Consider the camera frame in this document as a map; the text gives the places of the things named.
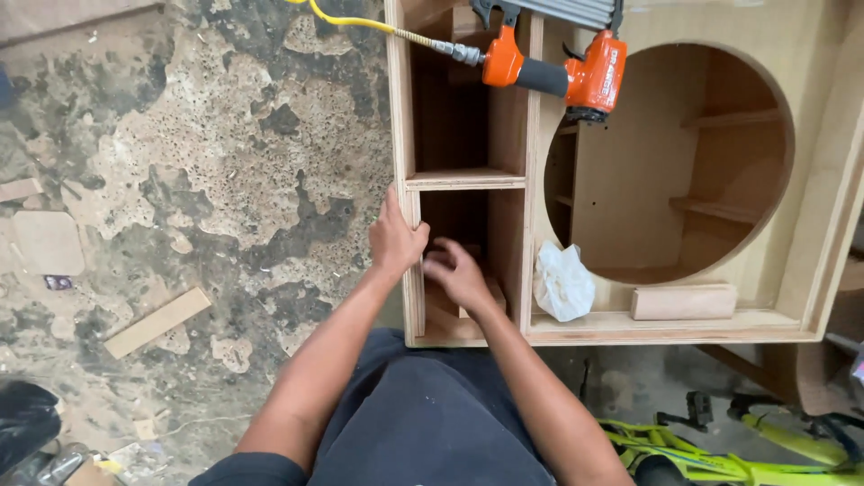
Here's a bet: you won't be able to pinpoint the person's right hand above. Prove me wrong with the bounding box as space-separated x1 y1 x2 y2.
423 238 496 314

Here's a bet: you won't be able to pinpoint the person's left hand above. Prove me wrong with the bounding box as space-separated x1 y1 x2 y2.
369 184 432 275

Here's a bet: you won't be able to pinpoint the wooden speaker cabinet box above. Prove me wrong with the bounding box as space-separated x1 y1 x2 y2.
383 0 864 349

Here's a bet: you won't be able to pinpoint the wooden piece inside cabinet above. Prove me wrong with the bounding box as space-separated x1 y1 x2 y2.
424 244 508 321

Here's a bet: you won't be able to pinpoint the white crumpled plastic bag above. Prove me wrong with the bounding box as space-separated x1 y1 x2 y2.
532 239 598 323

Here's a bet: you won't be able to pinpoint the person's dark shorts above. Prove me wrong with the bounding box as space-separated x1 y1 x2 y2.
188 327 558 486

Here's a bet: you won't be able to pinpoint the orange pneumatic nail gun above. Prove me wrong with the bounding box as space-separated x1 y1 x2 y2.
470 0 629 124

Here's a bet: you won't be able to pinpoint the small wooden block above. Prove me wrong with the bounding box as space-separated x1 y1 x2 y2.
630 283 738 321

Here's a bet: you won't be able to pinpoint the wooden plank scrap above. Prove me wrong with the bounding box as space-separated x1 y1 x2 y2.
103 286 213 360

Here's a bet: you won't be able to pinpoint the neon yellow bicycle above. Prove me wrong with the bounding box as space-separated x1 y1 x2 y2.
597 390 864 486

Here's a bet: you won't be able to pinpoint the rounded square wooden offcut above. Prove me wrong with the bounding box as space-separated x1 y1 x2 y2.
11 211 86 277

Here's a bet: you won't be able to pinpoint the pile of floor debris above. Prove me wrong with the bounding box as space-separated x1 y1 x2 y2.
13 405 176 486

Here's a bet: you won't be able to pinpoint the small wooden scrap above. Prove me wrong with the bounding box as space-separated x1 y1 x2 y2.
0 177 45 203

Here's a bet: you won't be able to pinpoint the black plastic bag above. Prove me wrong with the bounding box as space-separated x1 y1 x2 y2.
0 380 63 477

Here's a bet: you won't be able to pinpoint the yellow air hose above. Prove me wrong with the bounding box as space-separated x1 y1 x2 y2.
286 0 484 67

